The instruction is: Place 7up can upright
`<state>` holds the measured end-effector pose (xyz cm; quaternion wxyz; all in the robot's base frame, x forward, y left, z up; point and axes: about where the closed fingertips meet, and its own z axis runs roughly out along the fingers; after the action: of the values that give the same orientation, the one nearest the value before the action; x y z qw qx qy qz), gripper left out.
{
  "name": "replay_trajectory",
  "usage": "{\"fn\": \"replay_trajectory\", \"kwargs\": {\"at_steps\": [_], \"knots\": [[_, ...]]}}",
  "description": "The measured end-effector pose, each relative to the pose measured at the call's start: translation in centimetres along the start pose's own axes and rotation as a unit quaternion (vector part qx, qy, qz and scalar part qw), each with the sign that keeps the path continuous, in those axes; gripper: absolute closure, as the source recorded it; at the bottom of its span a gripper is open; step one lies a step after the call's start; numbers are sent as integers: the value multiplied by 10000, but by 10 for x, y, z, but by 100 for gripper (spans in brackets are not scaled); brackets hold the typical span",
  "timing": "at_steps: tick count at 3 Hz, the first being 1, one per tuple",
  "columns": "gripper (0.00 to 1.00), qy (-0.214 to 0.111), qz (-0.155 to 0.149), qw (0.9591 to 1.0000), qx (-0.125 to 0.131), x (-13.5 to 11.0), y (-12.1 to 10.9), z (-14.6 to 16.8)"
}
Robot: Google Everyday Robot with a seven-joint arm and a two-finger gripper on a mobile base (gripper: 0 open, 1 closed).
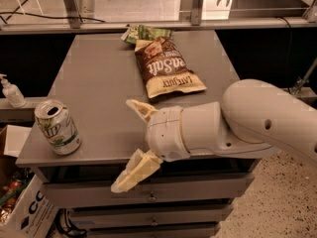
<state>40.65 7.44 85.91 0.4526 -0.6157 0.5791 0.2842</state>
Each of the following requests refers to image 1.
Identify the brown sea salt chip bag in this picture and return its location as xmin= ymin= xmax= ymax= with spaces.
xmin=135 ymin=37 xmax=206 ymax=98

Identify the white cardboard box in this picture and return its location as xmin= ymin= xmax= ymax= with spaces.
xmin=0 ymin=125 xmax=58 ymax=238

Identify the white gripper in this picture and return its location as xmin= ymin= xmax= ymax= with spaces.
xmin=111 ymin=99 xmax=190 ymax=193

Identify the grey drawer cabinet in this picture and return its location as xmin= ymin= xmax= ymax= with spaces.
xmin=17 ymin=34 xmax=260 ymax=238

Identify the white pump bottle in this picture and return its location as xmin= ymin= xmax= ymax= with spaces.
xmin=0 ymin=74 xmax=27 ymax=108

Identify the black hanging cable right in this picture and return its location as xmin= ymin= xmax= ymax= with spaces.
xmin=276 ymin=15 xmax=295 ymax=94

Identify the black cable under cabinet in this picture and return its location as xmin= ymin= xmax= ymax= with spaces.
xmin=53 ymin=208 xmax=87 ymax=238

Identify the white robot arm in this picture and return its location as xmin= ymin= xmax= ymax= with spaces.
xmin=111 ymin=79 xmax=317 ymax=193

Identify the green snack bag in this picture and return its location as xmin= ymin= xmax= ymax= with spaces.
xmin=121 ymin=25 xmax=172 ymax=44

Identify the black cable on floor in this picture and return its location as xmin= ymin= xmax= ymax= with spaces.
xmin=0 ymin=0 xmax=106 ymax=24

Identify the grey metal rail frame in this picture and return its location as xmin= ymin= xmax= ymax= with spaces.
xmin=0 ymin=0 xmax=317 ymax=34

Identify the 7up soda can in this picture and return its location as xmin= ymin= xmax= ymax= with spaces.
xmin=35 ymin=99 xmax=81 ymax=155

